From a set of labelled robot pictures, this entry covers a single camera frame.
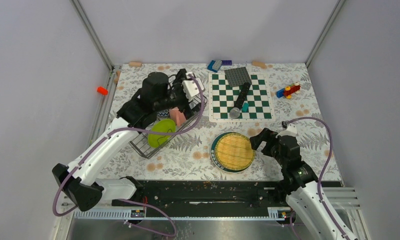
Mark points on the blue grey toy brick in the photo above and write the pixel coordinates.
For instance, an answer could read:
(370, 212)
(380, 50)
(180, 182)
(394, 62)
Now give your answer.
(214, 66)

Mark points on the tan block at edge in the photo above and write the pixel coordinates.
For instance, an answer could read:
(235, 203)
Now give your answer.
(117, 77)

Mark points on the white plate green red rim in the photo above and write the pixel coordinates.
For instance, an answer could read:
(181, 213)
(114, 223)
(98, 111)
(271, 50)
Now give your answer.
(215, 155)

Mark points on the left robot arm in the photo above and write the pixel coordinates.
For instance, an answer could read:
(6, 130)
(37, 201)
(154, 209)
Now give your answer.
(79, 179)

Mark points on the tan wooden block left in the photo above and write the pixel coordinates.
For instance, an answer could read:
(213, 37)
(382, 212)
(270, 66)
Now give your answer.
(135, 64)

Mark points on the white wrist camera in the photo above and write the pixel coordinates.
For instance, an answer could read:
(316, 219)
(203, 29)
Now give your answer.
(190, 87)
(290, 130)

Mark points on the colourful toy brick vehicle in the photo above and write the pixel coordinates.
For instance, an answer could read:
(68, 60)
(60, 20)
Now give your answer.
(288, 91)

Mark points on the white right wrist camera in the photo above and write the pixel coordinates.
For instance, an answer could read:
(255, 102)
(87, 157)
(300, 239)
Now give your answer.
(290, 130)

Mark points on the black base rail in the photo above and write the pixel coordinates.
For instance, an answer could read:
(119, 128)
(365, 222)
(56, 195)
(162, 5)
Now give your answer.
(203, 199)

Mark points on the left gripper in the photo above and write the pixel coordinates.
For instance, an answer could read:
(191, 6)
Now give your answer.
(186, 107)

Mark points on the woven bamboo tray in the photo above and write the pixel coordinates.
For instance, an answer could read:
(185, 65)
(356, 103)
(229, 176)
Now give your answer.
(233, 151)

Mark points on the grey studded building plate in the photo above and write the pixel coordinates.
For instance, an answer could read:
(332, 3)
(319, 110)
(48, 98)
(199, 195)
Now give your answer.
(237, 76)

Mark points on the white blue patterned bowl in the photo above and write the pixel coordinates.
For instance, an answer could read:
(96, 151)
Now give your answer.
(165, 114)

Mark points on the purple toy brick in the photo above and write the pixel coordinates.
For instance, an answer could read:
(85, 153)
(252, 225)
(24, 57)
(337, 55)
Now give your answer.
(226, 63)

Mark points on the pink ceramic mug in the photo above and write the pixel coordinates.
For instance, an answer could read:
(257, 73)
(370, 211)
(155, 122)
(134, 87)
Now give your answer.
(177, 116)

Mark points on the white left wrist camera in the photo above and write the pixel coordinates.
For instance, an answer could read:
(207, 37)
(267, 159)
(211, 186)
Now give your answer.
(190, 87)

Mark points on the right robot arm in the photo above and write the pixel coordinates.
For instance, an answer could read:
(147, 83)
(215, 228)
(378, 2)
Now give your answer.
(300, 187)

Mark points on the teal rectangular block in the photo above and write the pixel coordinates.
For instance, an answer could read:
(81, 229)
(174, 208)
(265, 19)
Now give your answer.
(245, 107)

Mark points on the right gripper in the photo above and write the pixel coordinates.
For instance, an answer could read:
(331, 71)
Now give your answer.
(265, 135)

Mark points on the black wire dish rack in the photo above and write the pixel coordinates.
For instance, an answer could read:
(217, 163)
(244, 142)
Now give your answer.
(147, 145)

